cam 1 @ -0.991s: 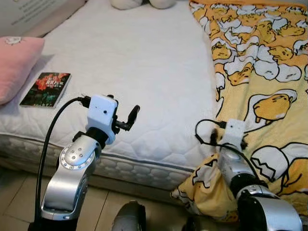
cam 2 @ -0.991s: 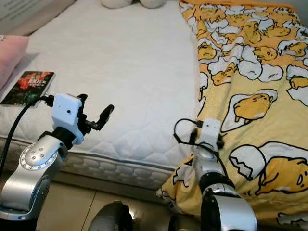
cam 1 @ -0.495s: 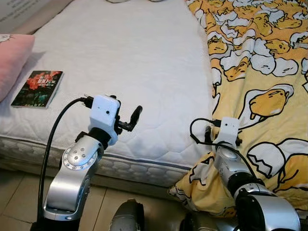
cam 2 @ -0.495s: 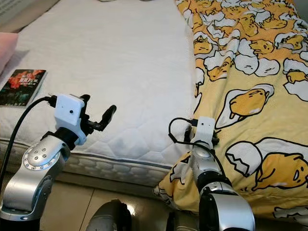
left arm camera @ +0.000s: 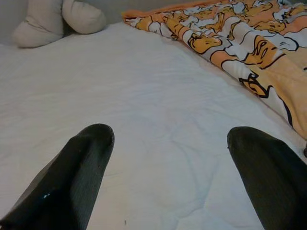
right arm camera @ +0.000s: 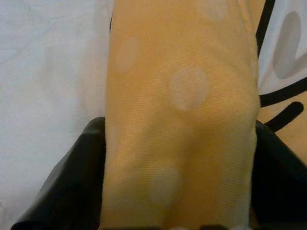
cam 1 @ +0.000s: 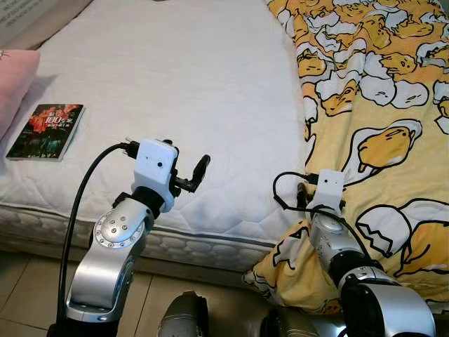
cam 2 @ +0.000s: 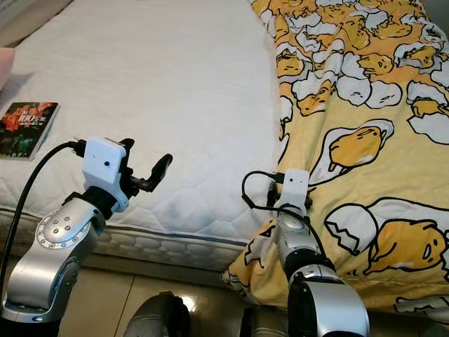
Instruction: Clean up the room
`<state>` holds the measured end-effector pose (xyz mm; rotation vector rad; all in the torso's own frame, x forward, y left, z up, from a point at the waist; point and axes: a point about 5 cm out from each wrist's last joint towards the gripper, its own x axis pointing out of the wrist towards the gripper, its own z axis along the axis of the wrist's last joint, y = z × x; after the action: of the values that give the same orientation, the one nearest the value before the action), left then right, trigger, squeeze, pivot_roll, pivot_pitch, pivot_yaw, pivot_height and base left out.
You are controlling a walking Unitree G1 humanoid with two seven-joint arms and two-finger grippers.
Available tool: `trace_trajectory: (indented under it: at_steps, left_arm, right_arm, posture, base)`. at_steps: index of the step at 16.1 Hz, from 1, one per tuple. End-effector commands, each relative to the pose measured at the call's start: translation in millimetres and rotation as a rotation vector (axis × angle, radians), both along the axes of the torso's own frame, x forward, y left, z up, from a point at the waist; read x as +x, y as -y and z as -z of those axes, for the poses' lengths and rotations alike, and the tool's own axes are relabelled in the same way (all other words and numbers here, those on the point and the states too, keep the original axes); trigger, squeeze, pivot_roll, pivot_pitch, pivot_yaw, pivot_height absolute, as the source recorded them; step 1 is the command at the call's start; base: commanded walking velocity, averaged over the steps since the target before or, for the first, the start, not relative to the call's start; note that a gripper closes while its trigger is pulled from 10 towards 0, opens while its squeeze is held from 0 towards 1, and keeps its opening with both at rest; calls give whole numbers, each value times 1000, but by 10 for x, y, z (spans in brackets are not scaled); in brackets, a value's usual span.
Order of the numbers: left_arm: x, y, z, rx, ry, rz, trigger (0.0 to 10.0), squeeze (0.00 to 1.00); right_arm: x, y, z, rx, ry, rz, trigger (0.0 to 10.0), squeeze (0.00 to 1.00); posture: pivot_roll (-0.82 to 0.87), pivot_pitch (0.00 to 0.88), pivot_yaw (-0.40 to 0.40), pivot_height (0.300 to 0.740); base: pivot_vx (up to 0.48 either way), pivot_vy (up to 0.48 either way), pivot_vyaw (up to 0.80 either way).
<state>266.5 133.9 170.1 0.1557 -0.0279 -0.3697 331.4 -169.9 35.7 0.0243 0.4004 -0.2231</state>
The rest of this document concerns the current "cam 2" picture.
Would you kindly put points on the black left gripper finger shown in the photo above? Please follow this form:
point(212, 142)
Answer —
point(163, 168)
point(127, 144)

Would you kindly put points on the dark red cover book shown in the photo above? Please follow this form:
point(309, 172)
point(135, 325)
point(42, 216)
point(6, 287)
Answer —
point(28, 130)

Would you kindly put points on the yellow cartoon egg blanket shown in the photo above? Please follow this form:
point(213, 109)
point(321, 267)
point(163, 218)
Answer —
point(379, 91)

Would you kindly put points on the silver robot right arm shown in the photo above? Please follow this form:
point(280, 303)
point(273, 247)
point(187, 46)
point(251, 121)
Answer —
point(316, 281)

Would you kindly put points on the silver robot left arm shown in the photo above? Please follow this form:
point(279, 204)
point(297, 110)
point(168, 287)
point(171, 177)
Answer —
point(56, 260)

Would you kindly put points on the grey robot right leg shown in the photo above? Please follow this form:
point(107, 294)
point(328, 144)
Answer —
point(263, 324)

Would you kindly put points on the grey robot leg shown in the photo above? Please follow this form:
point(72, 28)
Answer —
point(263, 324)
point(158, 316)

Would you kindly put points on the grey robot left leg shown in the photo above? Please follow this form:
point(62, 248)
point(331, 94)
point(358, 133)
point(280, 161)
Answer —
point(158, 316)

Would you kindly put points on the grey floral patterned pillow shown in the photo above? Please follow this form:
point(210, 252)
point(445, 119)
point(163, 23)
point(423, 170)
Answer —
point(14, 5)

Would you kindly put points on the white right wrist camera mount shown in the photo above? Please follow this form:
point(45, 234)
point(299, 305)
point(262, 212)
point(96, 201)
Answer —
point(295, 187)

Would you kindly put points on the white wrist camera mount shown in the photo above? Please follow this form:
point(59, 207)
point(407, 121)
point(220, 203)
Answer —
point(295, 187)
point(105, 172)

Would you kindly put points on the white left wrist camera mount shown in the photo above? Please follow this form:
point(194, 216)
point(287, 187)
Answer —
point(105, 172)

